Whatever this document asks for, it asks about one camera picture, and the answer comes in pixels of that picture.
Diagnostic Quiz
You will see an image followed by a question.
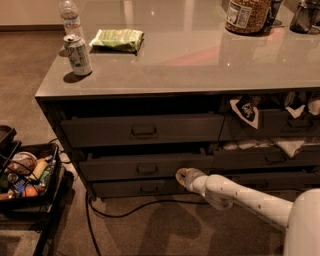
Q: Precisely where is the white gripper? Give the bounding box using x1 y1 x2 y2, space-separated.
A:
175 168 208 195

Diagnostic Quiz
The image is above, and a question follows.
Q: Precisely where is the white packet in drawer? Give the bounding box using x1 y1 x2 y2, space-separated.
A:
222 139 273 150

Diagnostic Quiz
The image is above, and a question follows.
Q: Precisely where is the black basket of groceries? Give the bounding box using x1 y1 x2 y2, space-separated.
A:
0 141 61 212

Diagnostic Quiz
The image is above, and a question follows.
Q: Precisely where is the clear plastic water bottle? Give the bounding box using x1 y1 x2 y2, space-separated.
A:
59 0 84 37

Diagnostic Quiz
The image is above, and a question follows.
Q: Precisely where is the black floor cable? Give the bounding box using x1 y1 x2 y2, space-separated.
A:
85 191 209 256

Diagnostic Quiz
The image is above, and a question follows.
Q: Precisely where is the black white snack bag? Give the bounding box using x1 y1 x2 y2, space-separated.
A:
230 95 259 129

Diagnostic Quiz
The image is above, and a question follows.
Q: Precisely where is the silver green soda can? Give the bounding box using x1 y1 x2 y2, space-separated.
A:
64 34 92 76

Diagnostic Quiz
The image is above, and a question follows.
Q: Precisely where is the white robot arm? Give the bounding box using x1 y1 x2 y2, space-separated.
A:
176 168 320 256

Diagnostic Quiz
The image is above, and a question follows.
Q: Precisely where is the large jar of nuts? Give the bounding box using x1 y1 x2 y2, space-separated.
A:
225 0 271 35

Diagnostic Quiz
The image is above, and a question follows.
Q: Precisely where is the black tray stand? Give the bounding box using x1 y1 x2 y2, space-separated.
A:
0 125 73 256

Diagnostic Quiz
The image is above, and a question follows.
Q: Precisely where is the grey drawer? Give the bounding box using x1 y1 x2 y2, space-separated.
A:
231 172 320 191
61 113 224 147
79 153 213 181
92 178 186 198
212 146 320 170
219 108 320 142

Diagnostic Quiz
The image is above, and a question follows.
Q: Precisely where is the grey counter cabinet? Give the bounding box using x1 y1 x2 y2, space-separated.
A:
36 0 320 197

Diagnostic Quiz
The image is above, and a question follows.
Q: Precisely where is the dark glass container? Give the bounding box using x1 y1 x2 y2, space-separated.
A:
289 0 320 34

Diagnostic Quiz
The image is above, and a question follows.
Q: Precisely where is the green chip bag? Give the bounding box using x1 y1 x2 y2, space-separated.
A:
89 29 144 53

